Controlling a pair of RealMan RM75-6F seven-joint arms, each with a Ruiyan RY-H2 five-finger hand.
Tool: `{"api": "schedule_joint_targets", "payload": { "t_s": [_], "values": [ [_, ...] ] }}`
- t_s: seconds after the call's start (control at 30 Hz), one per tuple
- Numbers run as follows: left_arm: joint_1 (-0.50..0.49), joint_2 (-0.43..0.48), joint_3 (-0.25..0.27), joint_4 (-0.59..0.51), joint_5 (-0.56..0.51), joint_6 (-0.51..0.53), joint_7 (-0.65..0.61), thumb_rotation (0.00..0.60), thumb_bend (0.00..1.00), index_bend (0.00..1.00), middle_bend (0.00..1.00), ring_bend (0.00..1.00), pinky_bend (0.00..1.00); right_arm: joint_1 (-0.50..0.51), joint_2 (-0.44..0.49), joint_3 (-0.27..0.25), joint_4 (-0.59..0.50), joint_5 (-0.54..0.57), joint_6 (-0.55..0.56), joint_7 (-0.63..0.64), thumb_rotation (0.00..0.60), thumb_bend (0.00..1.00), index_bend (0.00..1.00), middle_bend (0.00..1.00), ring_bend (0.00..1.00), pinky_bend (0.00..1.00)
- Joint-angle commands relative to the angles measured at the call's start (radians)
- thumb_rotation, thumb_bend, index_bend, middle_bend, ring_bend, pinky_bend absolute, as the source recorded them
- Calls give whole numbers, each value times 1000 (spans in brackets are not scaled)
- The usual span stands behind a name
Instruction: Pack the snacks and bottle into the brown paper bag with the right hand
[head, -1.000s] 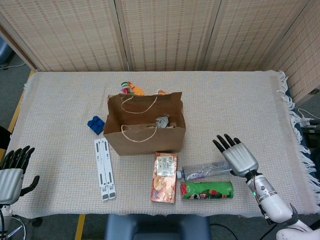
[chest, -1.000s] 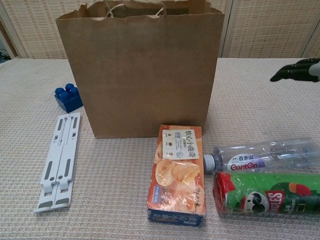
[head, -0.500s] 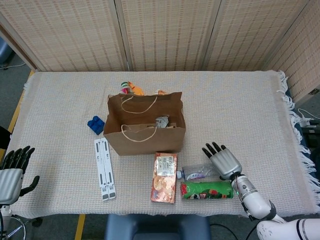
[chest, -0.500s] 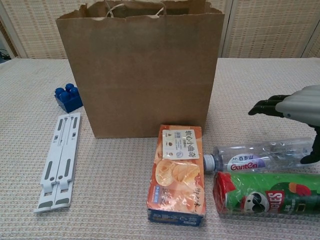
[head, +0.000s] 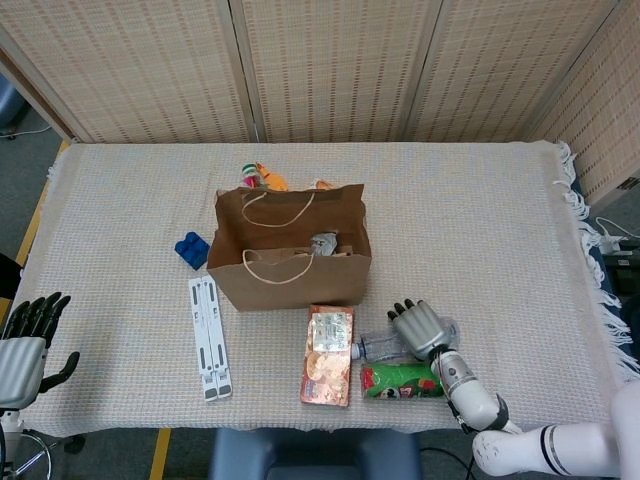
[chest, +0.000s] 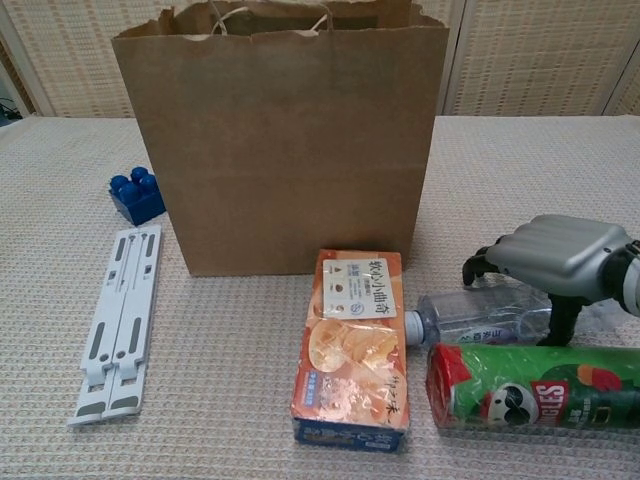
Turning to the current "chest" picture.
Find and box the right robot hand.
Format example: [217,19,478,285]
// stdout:
[460,214,640,346]

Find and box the transparent plastic water bottle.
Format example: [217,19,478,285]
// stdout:
[403,288,556,347]

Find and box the green Pringles chips can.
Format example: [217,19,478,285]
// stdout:
[424,342,640,437]

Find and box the orange cookie box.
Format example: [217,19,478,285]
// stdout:
[288,249,414,444]

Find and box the brown paper shopping bag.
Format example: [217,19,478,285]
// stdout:
[110,0,450,278]

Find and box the beige woven folding screen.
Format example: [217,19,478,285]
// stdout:
[0,0,640,120]

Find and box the beige woven tablecloth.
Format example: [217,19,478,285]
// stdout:
[0,115,640,480]

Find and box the blue toy building brick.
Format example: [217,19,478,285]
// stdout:
[108,166,166,227]

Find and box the white folding laptop stand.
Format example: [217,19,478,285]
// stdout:
[66,224,164,428]

